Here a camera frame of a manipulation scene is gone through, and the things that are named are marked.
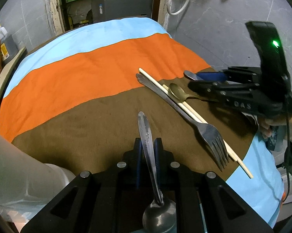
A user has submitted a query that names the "large steel spoon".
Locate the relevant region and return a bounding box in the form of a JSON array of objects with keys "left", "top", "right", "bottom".
[{"left": 137, "top": 111, "right": 177, "bottom": 233}]

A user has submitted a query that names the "dark patterned cloth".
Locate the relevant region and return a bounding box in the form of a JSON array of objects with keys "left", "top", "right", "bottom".
[{"left": 264, "top": 126, "right": 286, "bottom": 152}]

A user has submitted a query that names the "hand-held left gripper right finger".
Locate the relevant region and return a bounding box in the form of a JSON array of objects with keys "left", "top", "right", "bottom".
[{"left": 154, "top": 138, "right": 274, "bottom": 233}]

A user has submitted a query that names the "dark-handled table knife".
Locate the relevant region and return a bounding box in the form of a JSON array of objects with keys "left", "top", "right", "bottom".
[{"left": 184, "top": 70, "right": 203, "bottom": 81}]

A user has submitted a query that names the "steel fork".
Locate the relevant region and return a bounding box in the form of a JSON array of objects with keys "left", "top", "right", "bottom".
[{"left": 136, "top": 73, "right": 230, "bottom": 173}]

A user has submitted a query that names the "white plastic utensil holder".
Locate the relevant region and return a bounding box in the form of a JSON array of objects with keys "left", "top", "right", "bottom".
[{"left": 0, "top": 126, "right": 76, "bottom": 229}]

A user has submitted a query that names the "black cable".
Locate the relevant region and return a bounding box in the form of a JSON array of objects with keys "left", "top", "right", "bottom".
[{"left": 282, "top": 95, "right": 292, "bottom": 201}]

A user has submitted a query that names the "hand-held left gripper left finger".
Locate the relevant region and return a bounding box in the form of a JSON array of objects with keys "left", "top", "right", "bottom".
[{"left": 21, "top": 138, "right": 146, "bottom": 233}]

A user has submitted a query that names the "grey container yellow label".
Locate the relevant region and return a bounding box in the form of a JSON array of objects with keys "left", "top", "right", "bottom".
[{"left": 3, "top": 35, "right": 16, "bottom": 61}]

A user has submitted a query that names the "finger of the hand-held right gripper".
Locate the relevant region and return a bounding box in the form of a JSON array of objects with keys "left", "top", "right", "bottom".
[
  {"left": 188, "top": 80, "right": 259, "bottom": 101},
  {"left": 197, "top": 67, "right": 261, "bottom": 83}
]

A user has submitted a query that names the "worn door frame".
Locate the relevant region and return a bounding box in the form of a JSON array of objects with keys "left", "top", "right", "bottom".
[{"left": 50, "top": 0, "right": 173, "bottom": 33}]

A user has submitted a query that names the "grey cabinet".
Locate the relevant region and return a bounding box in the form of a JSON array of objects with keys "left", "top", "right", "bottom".
[{"left": 91, "top": 0, "right": 153, "bottom": 24}]

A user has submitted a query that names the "brass spoon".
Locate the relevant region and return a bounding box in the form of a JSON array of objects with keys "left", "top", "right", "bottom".
[{"left": 169, "top": 83, "right": 220, "bottom": 102}]

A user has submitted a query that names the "striped blue orange brown blanket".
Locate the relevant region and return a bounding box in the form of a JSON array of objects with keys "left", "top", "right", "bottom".
[{"left": 0, "top": 17, "right": 285, "bottom": 231}]

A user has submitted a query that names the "person's right hand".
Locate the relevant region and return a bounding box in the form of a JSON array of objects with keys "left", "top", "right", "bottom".
[{"left": 259, "top": 116, "right": 292, "bottom": 138}]

